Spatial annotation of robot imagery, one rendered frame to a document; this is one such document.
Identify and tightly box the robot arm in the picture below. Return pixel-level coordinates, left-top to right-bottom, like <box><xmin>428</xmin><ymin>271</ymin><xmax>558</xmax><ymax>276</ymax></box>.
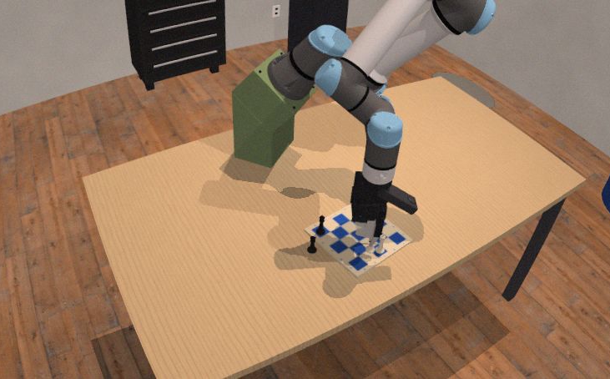
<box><xmin>267</xmin><ymin>0</ymin><xmax>496</xmax><ymax>184</ymax></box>

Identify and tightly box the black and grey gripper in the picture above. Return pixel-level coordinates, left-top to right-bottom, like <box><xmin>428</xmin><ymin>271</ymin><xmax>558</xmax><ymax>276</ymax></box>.
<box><xmin>350</xmin><ymin>171</ymin><xmax>392</xmax><ymax>246</ymax></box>

